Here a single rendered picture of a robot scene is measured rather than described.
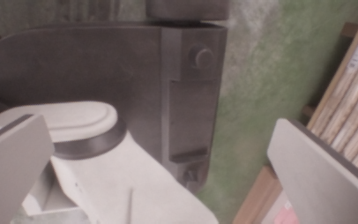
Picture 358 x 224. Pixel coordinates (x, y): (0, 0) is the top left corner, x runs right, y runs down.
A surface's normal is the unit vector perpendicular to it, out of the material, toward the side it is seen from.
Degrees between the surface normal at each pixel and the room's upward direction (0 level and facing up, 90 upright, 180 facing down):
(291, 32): 0
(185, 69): 0
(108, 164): 90
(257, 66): 0
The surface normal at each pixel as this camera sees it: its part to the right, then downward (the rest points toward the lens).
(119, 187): 0.03, -0.88
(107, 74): 0.22, 0.48
